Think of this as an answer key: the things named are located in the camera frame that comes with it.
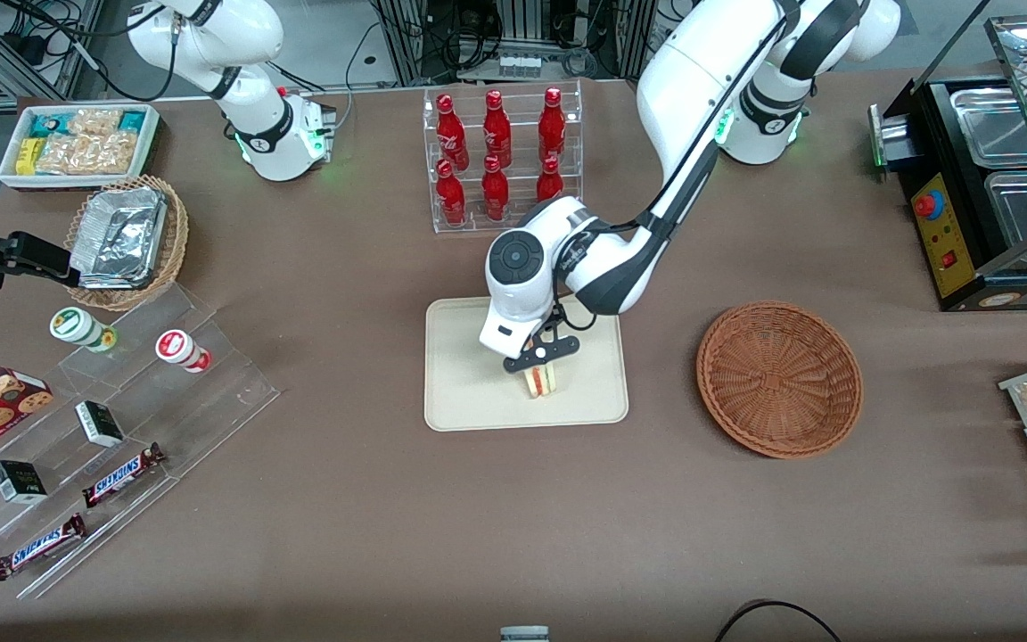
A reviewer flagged triangle sandwich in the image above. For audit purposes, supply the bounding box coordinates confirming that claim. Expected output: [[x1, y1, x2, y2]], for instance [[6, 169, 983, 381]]
[[524, 361, 561, 399]]

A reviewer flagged cream plastic tray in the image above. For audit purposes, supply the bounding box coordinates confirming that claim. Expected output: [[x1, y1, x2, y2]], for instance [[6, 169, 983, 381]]
[[424, 294, 629, 432]]

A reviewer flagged light wicker basket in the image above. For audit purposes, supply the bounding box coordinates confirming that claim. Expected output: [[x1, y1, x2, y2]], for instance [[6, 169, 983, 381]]
[[63, 175, 190, 312]]

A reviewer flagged brown wicker basket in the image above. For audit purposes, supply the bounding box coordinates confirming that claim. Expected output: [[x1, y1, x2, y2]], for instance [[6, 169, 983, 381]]
[[696, 300, 864, 460]]

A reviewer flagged green lid white cup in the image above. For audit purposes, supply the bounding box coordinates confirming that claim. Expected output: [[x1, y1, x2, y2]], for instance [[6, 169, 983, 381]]
[[49, 306, 119, 354]]

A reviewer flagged white snack bin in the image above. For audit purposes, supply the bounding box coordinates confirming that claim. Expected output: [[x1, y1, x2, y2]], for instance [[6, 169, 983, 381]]
[[0, 103, 161, 193]]

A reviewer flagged aluminium foil container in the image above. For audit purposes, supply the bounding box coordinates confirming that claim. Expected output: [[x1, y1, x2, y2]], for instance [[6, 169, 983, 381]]
[[70, 185, 168, 291]]

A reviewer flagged clear acrylic bottle rack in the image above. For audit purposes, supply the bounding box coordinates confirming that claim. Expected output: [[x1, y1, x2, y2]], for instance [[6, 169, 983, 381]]
[[423, 80, 584, 235]]

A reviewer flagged rice cracker bag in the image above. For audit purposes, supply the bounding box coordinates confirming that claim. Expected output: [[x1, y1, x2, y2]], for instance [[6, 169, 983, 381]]
[[35, 132, 140, 177], [68, 108, 124, 136]]

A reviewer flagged red cola bottle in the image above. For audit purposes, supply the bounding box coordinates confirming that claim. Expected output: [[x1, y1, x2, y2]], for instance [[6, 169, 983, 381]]
[[481, 155, 510, 221], [436, 93, 470, 172], [536, 156, 565, 220], [436, 159, 467, 226], [482, 89, 513, 169], [538, 86, 567, 164]]

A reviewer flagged red lid white cup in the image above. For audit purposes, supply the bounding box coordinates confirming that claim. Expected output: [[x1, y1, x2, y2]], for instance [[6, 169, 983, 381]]
[[154, 329, 212, 375]]

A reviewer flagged small black box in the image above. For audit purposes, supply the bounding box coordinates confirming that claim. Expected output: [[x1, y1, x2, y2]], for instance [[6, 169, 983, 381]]
[[74, 400, 126, 449], [0, 459, 49, 506]]

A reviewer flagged clear acrylic stepped display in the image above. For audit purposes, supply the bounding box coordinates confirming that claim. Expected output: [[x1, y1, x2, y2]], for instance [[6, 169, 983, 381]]
[[0, 284, 281, 600]]

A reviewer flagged Snickers bar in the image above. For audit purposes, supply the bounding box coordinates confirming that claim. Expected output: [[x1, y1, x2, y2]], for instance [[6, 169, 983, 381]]
[[81, 442, 167, 509], [0, 513, 87, 582]]

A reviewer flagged black yellow food warmer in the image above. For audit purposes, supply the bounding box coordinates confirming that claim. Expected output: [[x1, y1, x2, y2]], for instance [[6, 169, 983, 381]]
[[868, 13, 1027, 313]]

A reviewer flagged aluminium frame rack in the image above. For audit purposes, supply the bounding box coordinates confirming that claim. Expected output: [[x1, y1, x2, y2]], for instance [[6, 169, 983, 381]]
[[371, 0, 657, 86]]

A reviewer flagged black cable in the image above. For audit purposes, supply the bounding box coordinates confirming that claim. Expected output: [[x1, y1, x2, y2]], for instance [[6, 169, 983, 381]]
[[714, 599, 844, 642]]

